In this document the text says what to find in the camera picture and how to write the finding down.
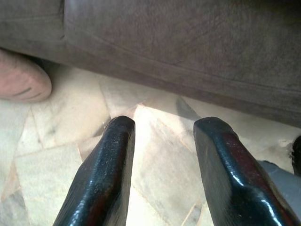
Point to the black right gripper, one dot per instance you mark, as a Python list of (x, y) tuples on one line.
[(296, 153)]

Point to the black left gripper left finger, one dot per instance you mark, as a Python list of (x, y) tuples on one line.
[(105, 169)]

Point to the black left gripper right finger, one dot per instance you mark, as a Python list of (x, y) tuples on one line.
[(230, 179)]

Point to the pink cat face pillow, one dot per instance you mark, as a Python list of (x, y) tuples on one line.
[(21, 77)]

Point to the dark grey fabric sofa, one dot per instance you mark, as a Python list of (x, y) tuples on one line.
[(164, 42)]

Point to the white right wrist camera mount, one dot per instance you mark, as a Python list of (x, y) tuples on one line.
[(287, 183)]

